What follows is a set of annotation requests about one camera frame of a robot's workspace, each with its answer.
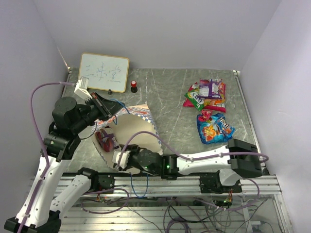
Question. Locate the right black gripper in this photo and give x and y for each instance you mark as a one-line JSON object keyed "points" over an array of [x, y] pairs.
{"points": [[133, 147]]}

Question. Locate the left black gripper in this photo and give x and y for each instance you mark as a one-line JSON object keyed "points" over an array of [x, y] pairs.
{"points": [[107, 108]]}

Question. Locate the blue checkered paper bag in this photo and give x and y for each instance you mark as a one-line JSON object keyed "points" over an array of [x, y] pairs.
{"points": [[131, 125]]}

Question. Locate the large blue Blendy packet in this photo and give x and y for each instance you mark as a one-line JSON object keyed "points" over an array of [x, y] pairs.
{"points": [[209, 132]]}

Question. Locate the orange snack packet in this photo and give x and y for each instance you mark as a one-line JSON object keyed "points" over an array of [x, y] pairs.
{"points": [[217, 101]]}

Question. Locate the blue candy packet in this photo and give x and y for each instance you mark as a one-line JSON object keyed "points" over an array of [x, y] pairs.
{"points": [[222, 124]]}

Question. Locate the red pink snack packet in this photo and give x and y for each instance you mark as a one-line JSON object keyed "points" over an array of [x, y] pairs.
{"points": [[217, 107]]}

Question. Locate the purple snack packet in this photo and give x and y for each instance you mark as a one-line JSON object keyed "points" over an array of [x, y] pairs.
{"points": [[204, 88], [214, 85]]}

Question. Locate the green snack packet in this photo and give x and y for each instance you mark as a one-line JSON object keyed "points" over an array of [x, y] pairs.
{"points": [[195, 99]]}

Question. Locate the small red candy packet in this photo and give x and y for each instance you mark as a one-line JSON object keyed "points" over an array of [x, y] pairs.
{"points": [[205, 115]]}

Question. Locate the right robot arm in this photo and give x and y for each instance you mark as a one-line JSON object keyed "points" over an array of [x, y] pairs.
{"points": [[231, 162]]}

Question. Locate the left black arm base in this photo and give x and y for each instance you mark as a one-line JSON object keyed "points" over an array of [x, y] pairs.
{"points": [[102, 183]]}

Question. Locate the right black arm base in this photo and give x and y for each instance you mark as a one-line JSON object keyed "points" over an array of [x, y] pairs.
{"points": [[210, 184]]}

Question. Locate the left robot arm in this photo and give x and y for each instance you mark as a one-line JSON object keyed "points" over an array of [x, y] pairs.
{"points": [[42, 212]]}

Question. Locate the small yellow-framed whiteboard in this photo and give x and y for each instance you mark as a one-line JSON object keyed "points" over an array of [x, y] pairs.
{"points": [[104, 72]]}

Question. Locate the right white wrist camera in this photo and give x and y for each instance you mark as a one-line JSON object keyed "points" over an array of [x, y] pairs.
{"points": [[119, 160]]}

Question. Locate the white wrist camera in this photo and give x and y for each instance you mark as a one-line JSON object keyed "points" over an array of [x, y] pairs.
{"points": [[81, 89], [119, 160]]}

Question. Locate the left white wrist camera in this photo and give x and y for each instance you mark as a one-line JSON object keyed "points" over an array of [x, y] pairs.
{"points": [[81, 89]]}

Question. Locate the aluminium rail frame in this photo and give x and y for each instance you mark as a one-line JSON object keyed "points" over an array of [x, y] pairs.
{"points": [[154, 205]]}

